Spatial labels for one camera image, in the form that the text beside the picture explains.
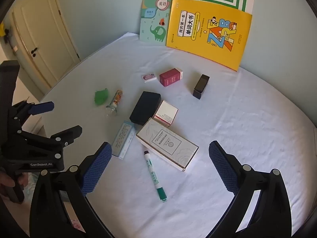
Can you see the glass vial with print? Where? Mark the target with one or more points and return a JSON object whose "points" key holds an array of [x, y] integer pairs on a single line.
{"points": [[116, 100]]}

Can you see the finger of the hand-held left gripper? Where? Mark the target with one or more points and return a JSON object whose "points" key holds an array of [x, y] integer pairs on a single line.
{"points": [[42, 107], [71, 132]]}

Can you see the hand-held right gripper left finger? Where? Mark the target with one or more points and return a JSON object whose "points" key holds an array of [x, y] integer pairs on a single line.
{"points": [[99, 168]]}

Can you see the long pale blue box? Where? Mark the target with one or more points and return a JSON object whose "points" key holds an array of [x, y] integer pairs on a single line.
{"points": [[122, 138]]}

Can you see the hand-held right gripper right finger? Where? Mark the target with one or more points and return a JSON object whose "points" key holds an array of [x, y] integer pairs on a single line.
{"points": [[223, 168]]}

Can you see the tall black box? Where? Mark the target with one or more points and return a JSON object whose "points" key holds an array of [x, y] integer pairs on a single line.
{"points": [[201, 86]]}

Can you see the white box with red edge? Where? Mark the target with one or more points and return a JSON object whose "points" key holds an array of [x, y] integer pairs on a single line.
{"points": [[167, 110]]}

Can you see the dark red box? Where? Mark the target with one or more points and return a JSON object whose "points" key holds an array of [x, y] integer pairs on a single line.
{"points": [[169, 78]]}

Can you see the cream panel door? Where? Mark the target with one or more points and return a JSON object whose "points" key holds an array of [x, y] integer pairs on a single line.
{"points": [[44, 29]]}

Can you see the black case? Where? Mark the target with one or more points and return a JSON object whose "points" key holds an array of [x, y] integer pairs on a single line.
{"points": [[145, 107]]}

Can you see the large white box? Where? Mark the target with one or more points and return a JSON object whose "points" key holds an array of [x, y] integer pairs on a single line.
{"points": [[168, 143]]}

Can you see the small yellow wall item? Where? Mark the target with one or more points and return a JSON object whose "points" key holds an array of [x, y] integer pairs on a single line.
{"points": [[2, 29]]}

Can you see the yellow picture book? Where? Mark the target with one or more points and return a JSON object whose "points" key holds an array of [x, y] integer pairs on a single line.
{"points": [[198, 34]]}

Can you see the green elephant book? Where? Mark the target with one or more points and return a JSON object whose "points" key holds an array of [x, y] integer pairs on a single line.
{"points": [[153, 24]]}

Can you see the person's left hand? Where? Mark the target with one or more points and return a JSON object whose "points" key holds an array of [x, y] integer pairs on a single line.
{"points": [[7, 179]]}

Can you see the green frog toy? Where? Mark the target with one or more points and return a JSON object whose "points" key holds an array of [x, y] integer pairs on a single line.
{"points": [[101, 96]]}

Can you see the green marker pen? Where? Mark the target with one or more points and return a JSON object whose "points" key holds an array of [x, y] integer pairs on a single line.
{"points": [[153, 173]]}

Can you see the small pink white box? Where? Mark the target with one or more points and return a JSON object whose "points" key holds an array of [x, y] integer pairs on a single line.
{"points": [[148, 77]]}

